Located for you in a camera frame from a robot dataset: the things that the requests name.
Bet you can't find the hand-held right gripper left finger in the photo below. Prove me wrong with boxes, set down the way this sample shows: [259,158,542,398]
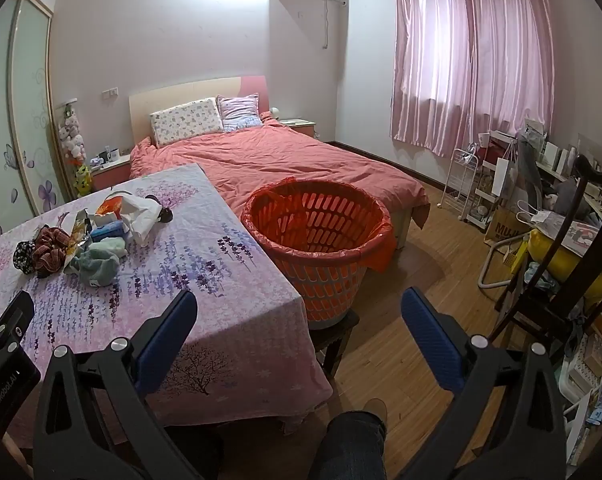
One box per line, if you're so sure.
[34,289,204,480]

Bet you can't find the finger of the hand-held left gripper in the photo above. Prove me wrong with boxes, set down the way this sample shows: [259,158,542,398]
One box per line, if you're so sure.
[0,290,35,376]

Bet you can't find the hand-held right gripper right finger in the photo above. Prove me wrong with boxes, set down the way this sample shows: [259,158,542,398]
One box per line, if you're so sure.
[398,287,569,480]

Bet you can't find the black mesh hair tie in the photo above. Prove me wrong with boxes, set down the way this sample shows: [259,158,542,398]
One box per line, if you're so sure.
[12,241,36,275]

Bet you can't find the green towel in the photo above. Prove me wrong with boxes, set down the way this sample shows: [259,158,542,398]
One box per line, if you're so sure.
[64,237,128,287]

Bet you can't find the orange plastic laundry basket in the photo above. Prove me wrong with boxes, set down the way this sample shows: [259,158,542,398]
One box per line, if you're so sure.
[240,178,398,331]

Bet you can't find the floral tablecloth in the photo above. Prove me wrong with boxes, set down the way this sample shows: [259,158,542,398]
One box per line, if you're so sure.
[0,162,334,441]

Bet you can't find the brown red scrunchie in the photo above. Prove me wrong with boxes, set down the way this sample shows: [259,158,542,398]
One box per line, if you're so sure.
[31,226,72,278]

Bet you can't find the person's shoe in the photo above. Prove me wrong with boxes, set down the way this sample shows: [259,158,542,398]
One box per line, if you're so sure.
[361,398,389,426]

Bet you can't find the dark wooden stool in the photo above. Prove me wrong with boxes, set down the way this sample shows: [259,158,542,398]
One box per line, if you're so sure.
[308,310,361,381]

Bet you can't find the gold snack wrapper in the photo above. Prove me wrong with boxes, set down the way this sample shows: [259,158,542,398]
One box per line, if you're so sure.
[61,209,94,276]

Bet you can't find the small black object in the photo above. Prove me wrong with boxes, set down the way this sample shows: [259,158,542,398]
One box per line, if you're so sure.
[146,194,174,223]

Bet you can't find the white plastic bag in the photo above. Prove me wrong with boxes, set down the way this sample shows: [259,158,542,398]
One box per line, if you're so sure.
[118,194,163,247]

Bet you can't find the blue tissue pack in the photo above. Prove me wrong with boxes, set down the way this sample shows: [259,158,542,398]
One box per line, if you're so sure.
[90,220,127,243]

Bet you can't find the brown paper bag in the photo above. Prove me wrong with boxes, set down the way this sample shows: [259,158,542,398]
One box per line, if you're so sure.
[483,205,532,256]

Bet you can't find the white shelf cart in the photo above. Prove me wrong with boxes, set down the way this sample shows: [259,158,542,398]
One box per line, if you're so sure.
[473,130,519,231]

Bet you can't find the person's leg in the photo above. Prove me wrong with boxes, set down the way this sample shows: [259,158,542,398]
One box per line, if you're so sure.
[308,410,387,480]

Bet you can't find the yellow plastic tub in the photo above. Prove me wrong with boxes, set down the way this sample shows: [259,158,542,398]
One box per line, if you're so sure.
[528,227,602,306]

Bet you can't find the dark wooden chair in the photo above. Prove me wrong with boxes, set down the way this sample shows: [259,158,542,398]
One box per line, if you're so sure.
[486,155,602,361]

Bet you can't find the yellow green plush toy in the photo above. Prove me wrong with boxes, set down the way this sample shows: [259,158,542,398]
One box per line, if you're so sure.
[75,162,94,196]

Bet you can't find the pile of boxes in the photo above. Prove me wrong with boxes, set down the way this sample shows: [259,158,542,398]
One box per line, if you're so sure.
[561,310,602,466]

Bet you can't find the pink nightstand with mug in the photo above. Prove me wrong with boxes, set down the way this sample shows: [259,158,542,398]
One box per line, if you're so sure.
[88,154,132,192]

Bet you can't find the white paper bag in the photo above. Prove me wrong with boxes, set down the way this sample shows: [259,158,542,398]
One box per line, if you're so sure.
[490,157,514,198]

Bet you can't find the hanging plush toys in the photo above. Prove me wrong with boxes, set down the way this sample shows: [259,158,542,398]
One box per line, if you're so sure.
[57,102,87,161]

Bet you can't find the bed with pink cover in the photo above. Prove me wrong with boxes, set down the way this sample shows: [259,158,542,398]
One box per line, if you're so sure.
[129,120,432,251]

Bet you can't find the wardrobe with flower doors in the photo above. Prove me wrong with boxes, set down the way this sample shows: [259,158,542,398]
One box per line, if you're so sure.
[0,0,77,246]

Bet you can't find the cluttered desk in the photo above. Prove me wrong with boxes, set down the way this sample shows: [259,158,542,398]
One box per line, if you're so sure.
[531,125,602,216]

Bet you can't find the white floral pillow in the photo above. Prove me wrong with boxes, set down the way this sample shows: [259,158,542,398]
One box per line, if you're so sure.
[150,97,224,149]

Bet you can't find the purple striped pillow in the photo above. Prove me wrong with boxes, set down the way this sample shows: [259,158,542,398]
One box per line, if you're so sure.
[216,93,263,133]

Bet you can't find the cream pink headboard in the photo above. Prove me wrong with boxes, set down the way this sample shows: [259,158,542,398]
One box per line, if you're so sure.
[128,76,271,148]

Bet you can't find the pink curtain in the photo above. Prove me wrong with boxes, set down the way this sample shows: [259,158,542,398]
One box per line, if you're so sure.
[390,0,556,158]

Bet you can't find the white metal tube frame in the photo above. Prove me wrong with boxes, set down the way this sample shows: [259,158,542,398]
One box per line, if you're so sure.
[478,235,516,291]

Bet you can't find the white wire rack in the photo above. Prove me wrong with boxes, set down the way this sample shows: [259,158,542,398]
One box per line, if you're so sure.
[440,147,482,222]

